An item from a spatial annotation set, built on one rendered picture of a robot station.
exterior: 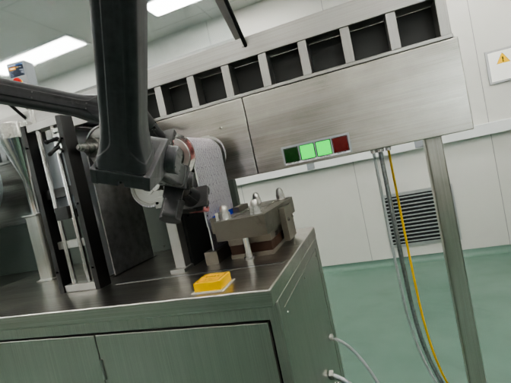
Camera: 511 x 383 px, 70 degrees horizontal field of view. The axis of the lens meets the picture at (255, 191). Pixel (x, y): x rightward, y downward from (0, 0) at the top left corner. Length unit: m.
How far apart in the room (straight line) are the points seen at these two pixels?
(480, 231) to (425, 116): 2.61
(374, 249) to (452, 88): 2.62
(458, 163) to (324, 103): 2.53
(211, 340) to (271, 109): 0.84
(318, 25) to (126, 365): 1.22
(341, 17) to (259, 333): 1.06
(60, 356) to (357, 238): 3.03
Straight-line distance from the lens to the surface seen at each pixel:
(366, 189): 3.70
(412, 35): 1.48
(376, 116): 1.35
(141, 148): 0.47
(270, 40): 1.45
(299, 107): 1.38
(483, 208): 3.84
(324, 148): 1.35
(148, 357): 1.06
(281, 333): 0.88
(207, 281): 0.89
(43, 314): 1.18
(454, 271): 1.61
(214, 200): 1.22
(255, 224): 1.05
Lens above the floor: 1.15
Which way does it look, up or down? 3 degrees down
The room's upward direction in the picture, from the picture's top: 12 degrees counter-clockwise
